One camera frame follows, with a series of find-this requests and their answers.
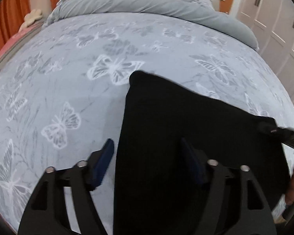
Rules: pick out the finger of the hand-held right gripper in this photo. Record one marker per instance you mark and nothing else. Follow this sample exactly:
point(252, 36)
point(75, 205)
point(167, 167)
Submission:
point(281, 132)

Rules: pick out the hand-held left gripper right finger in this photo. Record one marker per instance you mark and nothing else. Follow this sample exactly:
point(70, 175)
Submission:
point(192, 162)

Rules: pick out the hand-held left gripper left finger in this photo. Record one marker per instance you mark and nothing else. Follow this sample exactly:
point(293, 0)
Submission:
point(103, 161)

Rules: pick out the black pants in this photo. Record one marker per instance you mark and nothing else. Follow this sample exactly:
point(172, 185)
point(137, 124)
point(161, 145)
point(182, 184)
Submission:
point(174, 117)

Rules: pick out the bed with butterfly sheet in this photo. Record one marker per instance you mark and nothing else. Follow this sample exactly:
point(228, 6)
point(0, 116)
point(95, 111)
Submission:
point(63, 90)

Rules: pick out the white panelled wardrobe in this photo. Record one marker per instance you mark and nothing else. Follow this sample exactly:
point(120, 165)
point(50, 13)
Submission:
point(279, 29)

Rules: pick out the pink cloth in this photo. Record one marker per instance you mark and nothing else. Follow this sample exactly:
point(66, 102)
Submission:
point(12, 41)

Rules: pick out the white flower plush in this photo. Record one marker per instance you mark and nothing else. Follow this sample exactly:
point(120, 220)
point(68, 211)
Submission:
point(34, 16)

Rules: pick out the grey duvet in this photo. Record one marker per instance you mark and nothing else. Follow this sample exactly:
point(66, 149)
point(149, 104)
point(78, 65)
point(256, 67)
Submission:
point(149, 2)

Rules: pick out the wide orange curtain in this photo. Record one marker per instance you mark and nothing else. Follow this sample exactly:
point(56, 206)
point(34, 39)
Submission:
point(7, 17)

